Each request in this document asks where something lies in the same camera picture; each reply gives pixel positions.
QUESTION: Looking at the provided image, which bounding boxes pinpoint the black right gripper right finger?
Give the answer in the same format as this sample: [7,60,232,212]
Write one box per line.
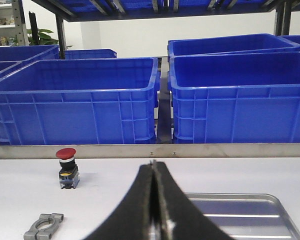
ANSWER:
[152,161,232,240]

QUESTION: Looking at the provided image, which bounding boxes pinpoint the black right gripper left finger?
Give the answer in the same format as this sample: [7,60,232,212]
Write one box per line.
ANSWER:
[86,164,153,240]

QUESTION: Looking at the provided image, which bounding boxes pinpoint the silver metal tray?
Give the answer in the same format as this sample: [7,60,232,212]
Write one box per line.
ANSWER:
[185,192,300,240]

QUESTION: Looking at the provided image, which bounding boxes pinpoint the red emergency stop button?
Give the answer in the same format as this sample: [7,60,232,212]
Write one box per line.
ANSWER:
[55,147,80,189]

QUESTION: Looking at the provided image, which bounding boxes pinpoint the grey metal clamp block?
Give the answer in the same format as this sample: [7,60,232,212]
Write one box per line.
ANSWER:
[23,213,64,240]

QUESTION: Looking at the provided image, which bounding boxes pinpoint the blue crate front right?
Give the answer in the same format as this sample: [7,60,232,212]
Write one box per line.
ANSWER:
[168,51,300,144]

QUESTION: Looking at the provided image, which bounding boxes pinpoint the blue crate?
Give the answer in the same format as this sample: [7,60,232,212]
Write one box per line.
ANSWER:
[167,33,300,59]
[0,57,160,146]
[0,45,60,62]
[65,49,117,60]
[168,51,300,144]
[0,61,26,79]

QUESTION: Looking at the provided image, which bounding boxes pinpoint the blue crate front centre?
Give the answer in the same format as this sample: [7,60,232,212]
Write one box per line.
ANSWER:
[0,57,160,146]

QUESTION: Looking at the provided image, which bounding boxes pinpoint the blue crate far rear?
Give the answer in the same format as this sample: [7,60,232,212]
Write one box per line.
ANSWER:
[65,49,117,60]

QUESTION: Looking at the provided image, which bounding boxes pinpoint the blue crate front left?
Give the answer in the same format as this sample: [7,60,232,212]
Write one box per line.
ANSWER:
[0,61,26,79]

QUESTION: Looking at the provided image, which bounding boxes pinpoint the blue crate rear right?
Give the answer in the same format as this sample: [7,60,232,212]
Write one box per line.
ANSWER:
[167,33,300,59]

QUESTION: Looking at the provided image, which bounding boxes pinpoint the blue crate rear left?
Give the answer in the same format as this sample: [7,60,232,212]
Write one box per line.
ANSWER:
[0,45,60,62]

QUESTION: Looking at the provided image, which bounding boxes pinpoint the green potted plant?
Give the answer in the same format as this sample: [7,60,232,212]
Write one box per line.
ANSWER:
[27,28,59,46]

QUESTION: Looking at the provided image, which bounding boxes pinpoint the black metal shelf rack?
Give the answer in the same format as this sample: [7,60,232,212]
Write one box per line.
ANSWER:
[38,0,300,144]

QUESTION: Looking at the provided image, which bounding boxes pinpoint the white background shelving unit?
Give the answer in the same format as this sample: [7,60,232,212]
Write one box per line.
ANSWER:
[0,0,29,46]

